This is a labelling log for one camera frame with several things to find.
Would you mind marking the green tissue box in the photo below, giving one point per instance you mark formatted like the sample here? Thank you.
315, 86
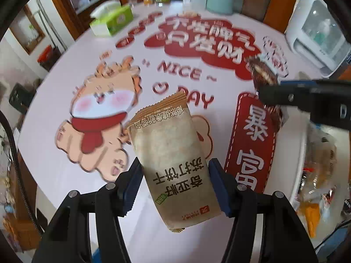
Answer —
109, 18

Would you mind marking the beige soda cracker pack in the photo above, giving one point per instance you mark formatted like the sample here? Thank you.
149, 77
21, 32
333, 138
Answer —
166, 143

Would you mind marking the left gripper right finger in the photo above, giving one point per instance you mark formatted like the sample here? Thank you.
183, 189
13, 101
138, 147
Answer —
283, 239

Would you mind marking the orange white snack bag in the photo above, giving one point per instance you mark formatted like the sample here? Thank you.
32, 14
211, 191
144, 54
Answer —
311, 213

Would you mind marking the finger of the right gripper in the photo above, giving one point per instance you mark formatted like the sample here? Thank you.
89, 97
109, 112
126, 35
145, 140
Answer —
323, 82
287, 94

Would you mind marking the white cosmetic organizer box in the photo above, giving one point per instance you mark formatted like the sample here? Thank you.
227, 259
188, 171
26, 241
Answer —
314, 34

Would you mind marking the white plastic storage bin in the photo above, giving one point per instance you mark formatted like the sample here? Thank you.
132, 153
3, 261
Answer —
330, 201

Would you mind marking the brown chocolate snack packet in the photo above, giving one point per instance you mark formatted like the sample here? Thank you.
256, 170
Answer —
263, 75

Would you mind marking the orange cake snack pack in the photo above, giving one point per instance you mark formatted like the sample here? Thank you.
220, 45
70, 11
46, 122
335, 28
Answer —
319, 163

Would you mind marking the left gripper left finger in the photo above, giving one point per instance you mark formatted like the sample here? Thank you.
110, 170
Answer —
67, 237

